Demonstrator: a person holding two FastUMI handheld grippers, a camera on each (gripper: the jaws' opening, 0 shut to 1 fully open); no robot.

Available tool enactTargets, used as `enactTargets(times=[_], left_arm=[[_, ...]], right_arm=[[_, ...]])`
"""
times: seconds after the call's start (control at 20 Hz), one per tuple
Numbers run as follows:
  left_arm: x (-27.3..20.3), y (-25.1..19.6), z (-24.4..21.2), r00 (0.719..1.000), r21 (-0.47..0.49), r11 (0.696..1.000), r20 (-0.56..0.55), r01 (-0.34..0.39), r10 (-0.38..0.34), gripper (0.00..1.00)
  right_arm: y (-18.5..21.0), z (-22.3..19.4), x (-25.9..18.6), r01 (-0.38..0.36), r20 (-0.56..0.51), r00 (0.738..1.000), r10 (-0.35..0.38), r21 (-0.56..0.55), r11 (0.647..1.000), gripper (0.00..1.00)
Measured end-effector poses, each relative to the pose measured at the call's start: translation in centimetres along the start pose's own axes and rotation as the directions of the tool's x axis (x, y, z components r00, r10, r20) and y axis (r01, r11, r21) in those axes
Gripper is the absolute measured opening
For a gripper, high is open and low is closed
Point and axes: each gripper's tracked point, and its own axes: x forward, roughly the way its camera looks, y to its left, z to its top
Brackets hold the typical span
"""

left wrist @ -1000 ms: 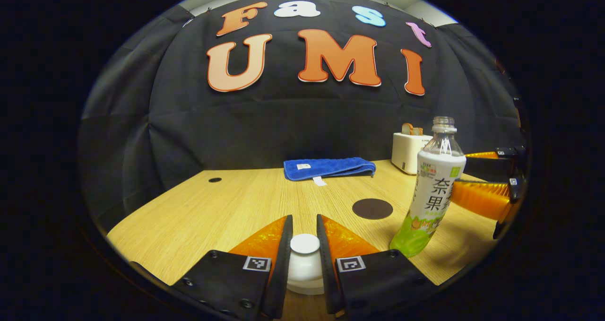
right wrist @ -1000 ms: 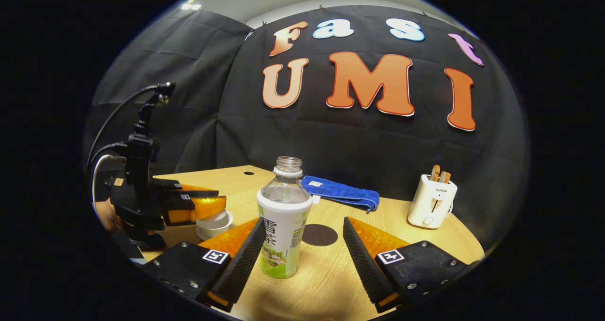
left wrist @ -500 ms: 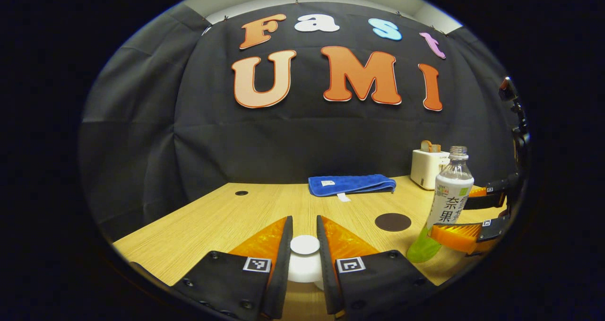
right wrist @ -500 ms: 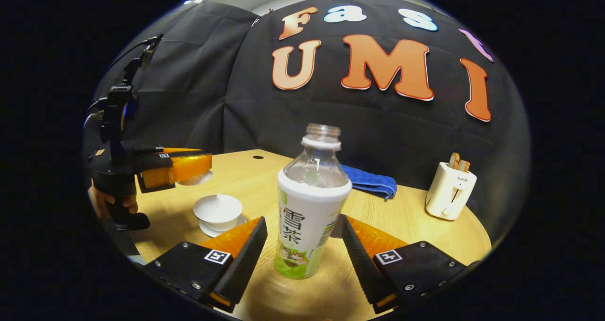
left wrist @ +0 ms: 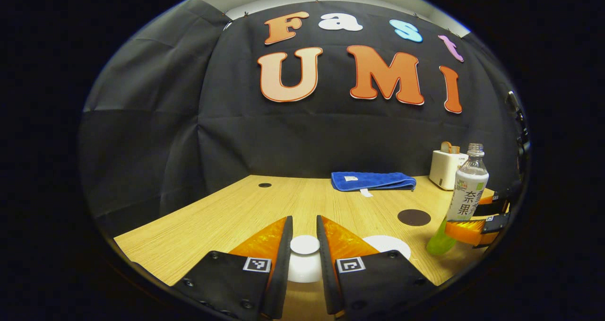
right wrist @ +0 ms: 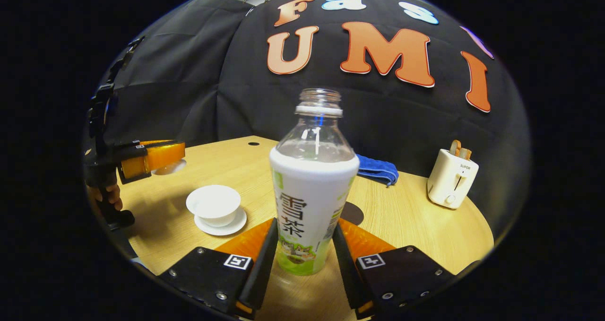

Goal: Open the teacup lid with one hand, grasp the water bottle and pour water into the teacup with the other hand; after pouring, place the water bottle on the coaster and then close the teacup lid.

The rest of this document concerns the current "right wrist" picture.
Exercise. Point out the toasted bread slice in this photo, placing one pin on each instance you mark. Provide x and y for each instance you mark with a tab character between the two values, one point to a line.
466	153
455	148

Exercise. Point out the dark round coaster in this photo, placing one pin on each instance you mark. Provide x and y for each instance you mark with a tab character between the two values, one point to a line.
353	214

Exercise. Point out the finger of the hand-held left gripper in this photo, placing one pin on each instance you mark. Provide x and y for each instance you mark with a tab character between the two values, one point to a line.
160	155

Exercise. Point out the white toaster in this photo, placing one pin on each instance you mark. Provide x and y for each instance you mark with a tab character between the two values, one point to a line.
449	184

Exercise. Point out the white saucer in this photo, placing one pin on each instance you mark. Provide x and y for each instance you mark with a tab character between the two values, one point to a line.
236	225

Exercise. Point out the blue towel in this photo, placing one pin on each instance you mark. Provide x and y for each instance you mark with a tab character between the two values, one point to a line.
378	169

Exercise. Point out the white teacup lid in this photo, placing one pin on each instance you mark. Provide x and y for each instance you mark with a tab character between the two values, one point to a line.
170	169

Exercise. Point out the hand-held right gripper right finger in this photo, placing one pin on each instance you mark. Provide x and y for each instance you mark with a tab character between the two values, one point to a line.
345	273

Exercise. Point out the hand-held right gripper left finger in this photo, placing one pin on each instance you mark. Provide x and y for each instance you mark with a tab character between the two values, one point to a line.
262	273

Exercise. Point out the black backdrop cloth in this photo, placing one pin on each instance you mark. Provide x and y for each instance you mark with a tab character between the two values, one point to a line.
401	122

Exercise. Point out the white teacup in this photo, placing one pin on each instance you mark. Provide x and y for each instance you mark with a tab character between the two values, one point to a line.
212	203

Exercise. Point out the clear water bottle white label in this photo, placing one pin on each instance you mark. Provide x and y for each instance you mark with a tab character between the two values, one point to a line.
312	193

